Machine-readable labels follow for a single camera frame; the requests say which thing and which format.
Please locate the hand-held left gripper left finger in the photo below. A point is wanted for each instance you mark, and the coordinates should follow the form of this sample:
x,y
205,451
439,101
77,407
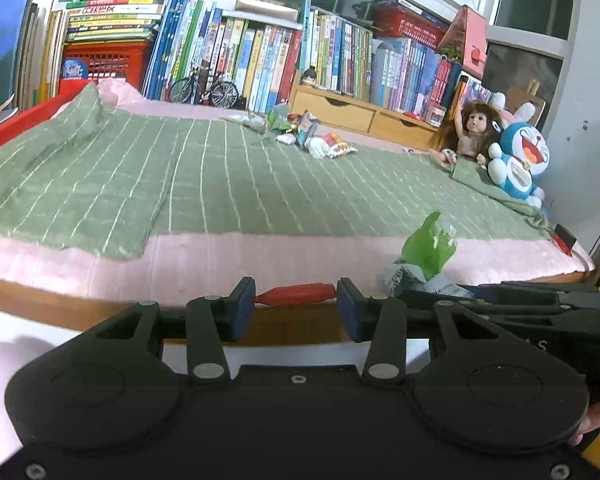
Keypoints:
x,y
242,310

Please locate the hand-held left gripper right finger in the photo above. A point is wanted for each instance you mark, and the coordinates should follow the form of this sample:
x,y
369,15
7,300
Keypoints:
x,y
350,310

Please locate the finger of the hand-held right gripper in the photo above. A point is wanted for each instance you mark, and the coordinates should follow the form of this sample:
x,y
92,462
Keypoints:
x,y
505,302
530,289

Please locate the red sausage stick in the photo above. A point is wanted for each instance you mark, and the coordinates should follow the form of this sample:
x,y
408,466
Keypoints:
x,y
295,294

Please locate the silver grey wrapper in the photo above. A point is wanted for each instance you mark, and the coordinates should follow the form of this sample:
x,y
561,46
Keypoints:
x,y
410,280

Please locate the green plastic wrapper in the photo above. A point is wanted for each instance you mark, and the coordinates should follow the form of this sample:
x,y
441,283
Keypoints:
x,y
430,250

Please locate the white plastic packet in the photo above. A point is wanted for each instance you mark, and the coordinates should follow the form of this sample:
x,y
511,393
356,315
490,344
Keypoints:
x,y
317,149

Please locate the white candy print packet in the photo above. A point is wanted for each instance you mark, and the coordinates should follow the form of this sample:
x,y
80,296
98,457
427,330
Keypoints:
x,y
341,146

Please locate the colourful foil snack packet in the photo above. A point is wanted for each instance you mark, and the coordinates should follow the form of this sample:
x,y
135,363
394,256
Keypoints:
x,y
306,127

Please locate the paper wrapper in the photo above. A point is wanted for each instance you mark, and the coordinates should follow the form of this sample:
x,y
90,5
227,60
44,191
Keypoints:
x,y
242,120

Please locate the green plastic bag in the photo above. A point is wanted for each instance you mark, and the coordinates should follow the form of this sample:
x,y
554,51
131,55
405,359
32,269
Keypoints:
x,y
280,117

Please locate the row of colourful paperback books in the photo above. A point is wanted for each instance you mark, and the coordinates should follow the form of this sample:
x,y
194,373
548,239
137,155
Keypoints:
x,y
380,65

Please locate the row of pale upright books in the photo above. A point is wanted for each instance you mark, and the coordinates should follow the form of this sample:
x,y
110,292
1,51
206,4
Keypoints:
x,y
5,35

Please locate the small red black box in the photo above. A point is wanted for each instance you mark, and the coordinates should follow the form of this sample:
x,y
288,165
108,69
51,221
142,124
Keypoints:
x,y
562,237

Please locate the green checked blanket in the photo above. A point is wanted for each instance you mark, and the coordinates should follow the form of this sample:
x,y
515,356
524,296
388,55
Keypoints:
x,y
255,185

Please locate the blue cat plush toy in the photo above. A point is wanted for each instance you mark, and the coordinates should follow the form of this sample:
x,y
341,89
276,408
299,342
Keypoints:
x,y
522,160

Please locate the brown-haired doll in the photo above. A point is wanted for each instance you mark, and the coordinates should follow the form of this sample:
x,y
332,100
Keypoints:
x,y
472,130

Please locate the pink bunny plush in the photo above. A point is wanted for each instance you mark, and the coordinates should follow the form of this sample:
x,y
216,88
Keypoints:
x,y
502,105

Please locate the small wooden easel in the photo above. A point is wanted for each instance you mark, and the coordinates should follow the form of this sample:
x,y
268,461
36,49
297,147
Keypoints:
x,y
525,100

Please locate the small glass jar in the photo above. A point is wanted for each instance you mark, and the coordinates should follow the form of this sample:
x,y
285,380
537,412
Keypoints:
x,y
436,116

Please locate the wooden drawer organizer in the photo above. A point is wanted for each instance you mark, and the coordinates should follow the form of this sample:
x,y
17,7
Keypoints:
x,y
340,112

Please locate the toy bicycle model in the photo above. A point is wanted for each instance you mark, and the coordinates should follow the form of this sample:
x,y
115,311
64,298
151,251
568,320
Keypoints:
x,y
222,94

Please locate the small black-haired figurine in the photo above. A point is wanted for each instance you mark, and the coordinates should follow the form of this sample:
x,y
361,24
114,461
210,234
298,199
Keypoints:
x,y
308,77

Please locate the pink toy house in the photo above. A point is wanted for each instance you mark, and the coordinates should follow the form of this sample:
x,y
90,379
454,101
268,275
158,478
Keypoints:
x,y
467,42

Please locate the red plastic crate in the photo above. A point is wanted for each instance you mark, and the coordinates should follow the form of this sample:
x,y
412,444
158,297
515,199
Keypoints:
x,y
110,62

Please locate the white flat board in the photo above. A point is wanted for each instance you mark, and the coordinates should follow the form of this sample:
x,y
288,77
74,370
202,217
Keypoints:
x,y
260,24

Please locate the red plastic basket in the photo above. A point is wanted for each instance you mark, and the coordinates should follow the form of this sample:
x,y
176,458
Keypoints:
x,y
410,25

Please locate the flat beige box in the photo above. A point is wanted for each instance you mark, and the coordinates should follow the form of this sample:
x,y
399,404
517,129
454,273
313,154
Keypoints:
x,y
267,10

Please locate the stack of flat workbooks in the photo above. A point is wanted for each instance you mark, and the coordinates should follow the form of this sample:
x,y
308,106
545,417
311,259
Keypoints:
x,y
112,20

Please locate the wooden bed frame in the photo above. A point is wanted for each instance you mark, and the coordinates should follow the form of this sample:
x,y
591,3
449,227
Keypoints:
x,y
80,305

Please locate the red bed rail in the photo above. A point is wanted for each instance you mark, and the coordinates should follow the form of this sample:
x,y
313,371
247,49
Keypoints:
x,y
25,120

